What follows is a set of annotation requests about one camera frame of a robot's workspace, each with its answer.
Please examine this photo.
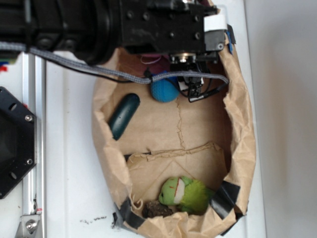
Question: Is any aluminium extrusion rail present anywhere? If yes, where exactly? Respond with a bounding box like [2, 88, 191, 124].
[16, 53, 47, 238]

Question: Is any dark teal oblong capsule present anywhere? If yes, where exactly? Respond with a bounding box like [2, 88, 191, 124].
[108, 93, 140, 140]

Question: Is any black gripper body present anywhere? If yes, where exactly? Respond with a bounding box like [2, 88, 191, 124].
[119, 0, 227, 71]

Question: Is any dark brown lump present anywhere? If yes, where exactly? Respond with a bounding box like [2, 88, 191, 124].
[142, 200, 174, 218]

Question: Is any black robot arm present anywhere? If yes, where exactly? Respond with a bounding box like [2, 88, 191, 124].
[0, 0, 227, 65]

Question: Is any green plush frog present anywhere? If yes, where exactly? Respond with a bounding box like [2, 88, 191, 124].
[158, 176, 215, 215]

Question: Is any metal corner bracket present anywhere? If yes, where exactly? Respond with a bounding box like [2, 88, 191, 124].
[15, 215, 41, 238]

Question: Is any brown paper bag bin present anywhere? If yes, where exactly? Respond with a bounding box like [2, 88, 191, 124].
[91, 0, 257, 238]

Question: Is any grey braided cable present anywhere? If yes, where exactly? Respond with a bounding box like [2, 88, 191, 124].
[0, 41, 229, 85]

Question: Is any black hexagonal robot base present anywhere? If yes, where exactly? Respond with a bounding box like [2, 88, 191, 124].
[0, 87, 36, 199]

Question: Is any pink plush bunny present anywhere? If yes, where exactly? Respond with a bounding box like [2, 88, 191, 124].
[140, 54, 170, 74]

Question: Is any blue ball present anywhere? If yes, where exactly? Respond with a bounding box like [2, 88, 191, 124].
[150, 79, 179, 103]

